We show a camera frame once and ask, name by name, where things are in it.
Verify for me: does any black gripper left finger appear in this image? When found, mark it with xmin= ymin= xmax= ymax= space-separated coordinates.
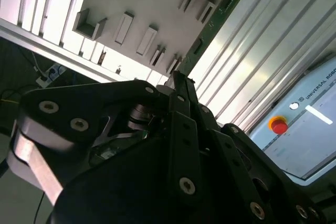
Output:
xmin=7 ymin=71 xmax=203 ymax=207

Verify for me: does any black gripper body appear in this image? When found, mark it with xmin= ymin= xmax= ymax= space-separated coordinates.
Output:
xmin=49 ymin=99 xmax=247 ymax=224

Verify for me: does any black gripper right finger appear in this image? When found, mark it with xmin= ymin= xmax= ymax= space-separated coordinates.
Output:
xmin=185 ymin=77 xmax=329 ymax=224

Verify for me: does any green RAM stick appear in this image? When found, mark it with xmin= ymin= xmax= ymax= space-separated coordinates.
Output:
xmin=181 ymin=0 xmax=250 ymax=77

